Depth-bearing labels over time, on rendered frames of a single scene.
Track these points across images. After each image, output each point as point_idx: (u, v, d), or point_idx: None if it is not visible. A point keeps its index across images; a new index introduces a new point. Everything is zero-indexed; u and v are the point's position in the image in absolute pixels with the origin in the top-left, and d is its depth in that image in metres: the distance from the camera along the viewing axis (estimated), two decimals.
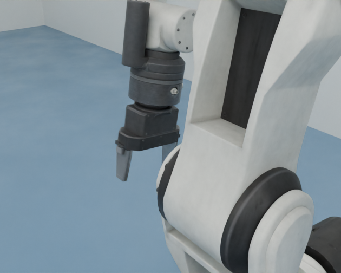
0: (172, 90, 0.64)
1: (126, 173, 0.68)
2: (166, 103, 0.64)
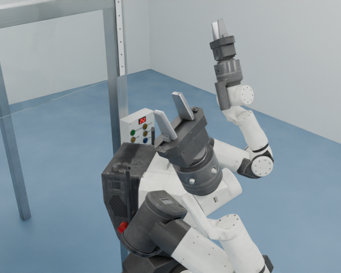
0: (214, 169, 0.79)
1: (184, 101, 0.73)
2: (212, 160, 0.78)
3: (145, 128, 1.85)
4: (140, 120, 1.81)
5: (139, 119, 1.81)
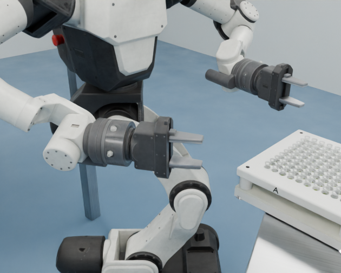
0: (109, 155, 0.74)
1: (191, 167, 0.75)
2: (120, 160, 0.74)
3: None
4: None
5: None
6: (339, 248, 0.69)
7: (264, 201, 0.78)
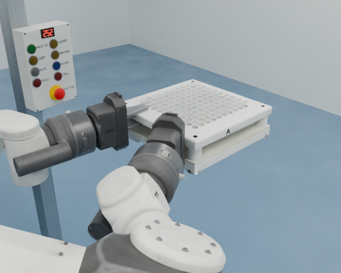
0: (180, 179, 0.65)
1: None
2: None
3: (54, 46, 1.27)
4: (44, 32, 1.23)
5: (43, 30, 1.23)
6: (264, 135, 0.89)
7: (220, 150, 0.79)
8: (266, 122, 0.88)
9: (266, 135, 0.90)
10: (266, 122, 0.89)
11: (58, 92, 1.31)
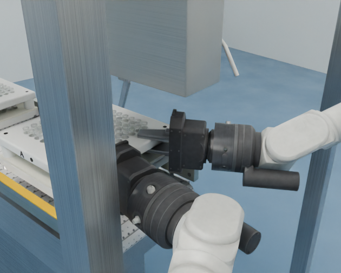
0: None
1: None
2: None
3: None
4: None
5: None
6: None
7: None
8: None
9: None
10: None
11: None
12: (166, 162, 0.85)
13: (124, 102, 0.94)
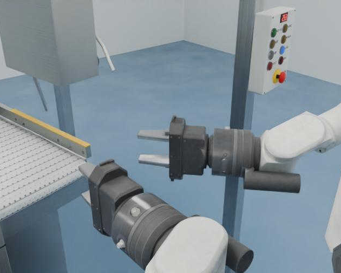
0: None
1: (149, 156, 0.78)
2: None
3: (286, 30, 1.31)
4: (282, 17, 1.27)
5: (282, 14, 1.27)
6: None
7: None
8: None
9: None
10: None
11: (282, 76, 1.35)
12: (67, 142, 1.02)
13: (40, 93, 1.11)
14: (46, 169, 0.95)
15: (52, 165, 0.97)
